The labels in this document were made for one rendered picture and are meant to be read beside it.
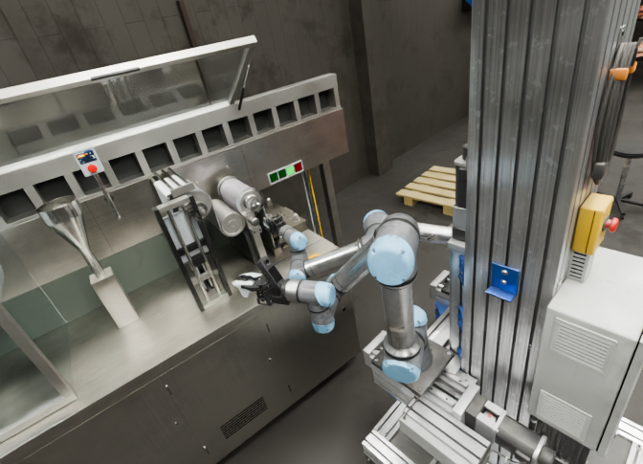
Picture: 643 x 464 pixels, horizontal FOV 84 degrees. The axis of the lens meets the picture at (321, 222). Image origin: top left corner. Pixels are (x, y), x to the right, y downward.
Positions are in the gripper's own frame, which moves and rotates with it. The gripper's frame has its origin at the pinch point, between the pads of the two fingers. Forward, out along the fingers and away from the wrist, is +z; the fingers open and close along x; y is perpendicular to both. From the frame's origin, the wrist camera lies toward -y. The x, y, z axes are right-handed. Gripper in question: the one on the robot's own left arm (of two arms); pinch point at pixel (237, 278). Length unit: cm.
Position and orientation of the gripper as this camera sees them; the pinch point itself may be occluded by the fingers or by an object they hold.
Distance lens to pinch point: 130.2
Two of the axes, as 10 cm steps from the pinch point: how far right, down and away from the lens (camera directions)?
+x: 3.7, -4.0, 8.4
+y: 1.3, 9.1, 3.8
